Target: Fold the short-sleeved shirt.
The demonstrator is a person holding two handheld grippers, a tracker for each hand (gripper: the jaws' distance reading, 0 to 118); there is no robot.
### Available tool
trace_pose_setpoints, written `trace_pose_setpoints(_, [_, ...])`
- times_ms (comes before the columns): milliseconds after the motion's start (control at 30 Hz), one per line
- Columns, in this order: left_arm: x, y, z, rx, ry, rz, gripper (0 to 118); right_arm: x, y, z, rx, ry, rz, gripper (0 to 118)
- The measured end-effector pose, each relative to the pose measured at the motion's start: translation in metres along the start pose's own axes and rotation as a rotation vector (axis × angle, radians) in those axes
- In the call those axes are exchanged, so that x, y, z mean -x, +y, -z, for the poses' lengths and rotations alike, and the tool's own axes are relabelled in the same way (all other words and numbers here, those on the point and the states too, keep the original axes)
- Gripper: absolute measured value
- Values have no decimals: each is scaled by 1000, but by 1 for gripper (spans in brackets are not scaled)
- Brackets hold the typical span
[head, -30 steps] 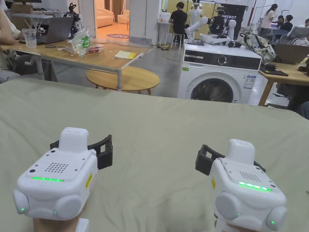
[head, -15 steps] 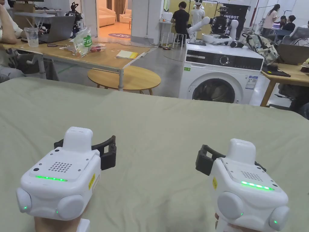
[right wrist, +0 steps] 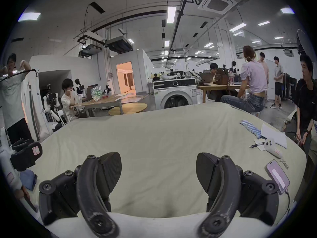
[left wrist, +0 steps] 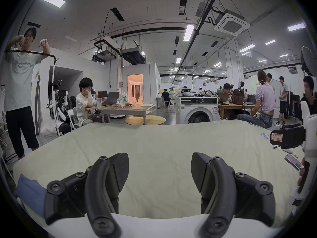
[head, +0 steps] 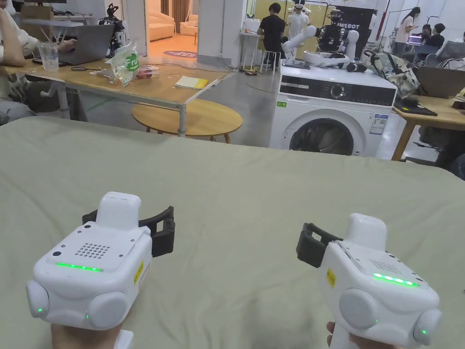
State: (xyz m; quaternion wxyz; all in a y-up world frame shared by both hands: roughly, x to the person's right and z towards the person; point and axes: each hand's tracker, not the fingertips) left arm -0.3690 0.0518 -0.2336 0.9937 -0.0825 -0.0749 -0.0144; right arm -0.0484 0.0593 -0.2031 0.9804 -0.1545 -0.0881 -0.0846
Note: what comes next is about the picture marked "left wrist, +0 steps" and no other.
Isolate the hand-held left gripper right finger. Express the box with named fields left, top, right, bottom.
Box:
left=191, top=152, right=276, bottom=238

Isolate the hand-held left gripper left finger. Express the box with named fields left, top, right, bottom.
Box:
left=45, top=152, right=130, bottom=238

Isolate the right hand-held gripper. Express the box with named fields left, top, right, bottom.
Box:
left=270, top=101, right=317, bottom=209

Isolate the person's right hand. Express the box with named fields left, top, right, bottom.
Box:
left=297, top=157, right=310, bottom=190

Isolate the phone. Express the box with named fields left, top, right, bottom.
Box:
left=284, top=153, right=304, bottom=171

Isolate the wooden table with bags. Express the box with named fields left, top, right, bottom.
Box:
left=217, top=88, right=258, bottom=121

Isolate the dark blue shirt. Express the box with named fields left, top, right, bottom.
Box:
left=17, top=174, right=48, bottom=219

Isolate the white folding chair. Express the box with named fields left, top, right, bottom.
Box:
left=67, top=107, right=80, bottom=131

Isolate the white washing machine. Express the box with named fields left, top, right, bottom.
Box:
left=175, top=96, right=220, bottom=125

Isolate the round low wooden table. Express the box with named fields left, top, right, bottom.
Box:
left=125, top=115, right=166, bottom=126

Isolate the round studio lamp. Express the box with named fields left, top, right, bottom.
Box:
left=300, top=46, right=317, bottom=77

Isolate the wooden table with laptops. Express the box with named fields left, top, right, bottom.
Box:
left=94, top=91, right=156, bottom=125

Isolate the white robot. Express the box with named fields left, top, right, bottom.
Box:
left=48, top=79, right=69, bottom=121

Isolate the black clothes rack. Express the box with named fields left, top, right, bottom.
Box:
left=4, top=50, right=60, bottom=66

